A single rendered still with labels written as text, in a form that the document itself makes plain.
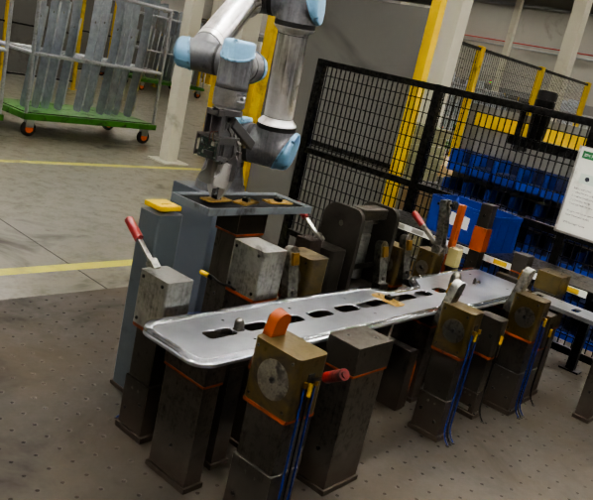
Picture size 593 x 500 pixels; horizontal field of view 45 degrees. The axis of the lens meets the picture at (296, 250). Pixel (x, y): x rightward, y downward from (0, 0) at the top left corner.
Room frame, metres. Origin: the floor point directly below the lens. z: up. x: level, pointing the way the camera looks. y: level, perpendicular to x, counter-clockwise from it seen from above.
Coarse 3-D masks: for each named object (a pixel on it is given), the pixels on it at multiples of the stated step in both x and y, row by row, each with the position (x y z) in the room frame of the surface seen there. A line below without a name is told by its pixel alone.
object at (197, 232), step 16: (192, 224) 2.07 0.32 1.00; (208, 224) 2.02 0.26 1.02; (192, 240) 2.06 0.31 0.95; (208, 240) 2.02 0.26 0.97; (176, 256) 2.10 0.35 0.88; (192, 256) 2.05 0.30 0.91; (208, 256) 2.03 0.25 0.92; (192, 272) 2.04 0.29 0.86; (192, 288) 2.03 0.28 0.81; (192, 304) 2.02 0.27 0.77
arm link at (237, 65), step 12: (228, 48) 1.62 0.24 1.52; (240, 48) 1.62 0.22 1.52; (252, 48) 1.64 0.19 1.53; (228, 60) 1.62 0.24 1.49; (240, 60) 1.62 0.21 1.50; (252, 60) 1.64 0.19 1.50; (228, 72) 1.62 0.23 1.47; (240, 72) 1.62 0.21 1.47; (252, 72) 1.67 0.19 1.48; (216, 84) 1.64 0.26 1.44; (228, 84) 1.62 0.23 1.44; (240, 84) 1.63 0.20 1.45
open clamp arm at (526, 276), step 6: (522, 270) 1.95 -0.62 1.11; (528, 270) 1.94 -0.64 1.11; (534, 270) 1.95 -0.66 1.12; (522, 276) 1.94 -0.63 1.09; (528, 276) 1.93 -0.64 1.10; (522, 282) 1.94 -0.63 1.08; (528, 282) 1.95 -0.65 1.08; (516, 288) 1.95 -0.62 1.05; (522, 288) 1.94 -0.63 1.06; (510, 300) 1.95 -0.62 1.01; (504, 306) 1.96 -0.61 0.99; (510, 306) 1.95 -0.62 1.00
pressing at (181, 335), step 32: (352, 288) 1.76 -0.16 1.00; (416, 288) 1.90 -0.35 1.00; (480, 288) 2.07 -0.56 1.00; (512, 288) 2.15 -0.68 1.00; (160, 320) 1.27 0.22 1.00; (192, 320) 1.32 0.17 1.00; (224, 320) 1.35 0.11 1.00; (256, 320) 1.39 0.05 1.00; (320, 320) 1.48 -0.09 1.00; (352, 320) 1.53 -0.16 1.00; (384, 320) 1.58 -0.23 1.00; (192, 352) 1.17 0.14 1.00; (224, 352) 1.20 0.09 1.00
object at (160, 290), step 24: (144, 288) 1.37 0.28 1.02; (168, 288) 1.33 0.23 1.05; (144, 312) 1.36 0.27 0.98; (168, 312) 1.34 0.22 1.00; (144, 336) 1.36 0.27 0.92; (144, 360) 1.36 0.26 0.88; (144, 384) 1.35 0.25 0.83; (120, 408) 1.38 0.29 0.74; (144, 408) 1.33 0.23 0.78; (144, 432) 1.34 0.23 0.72
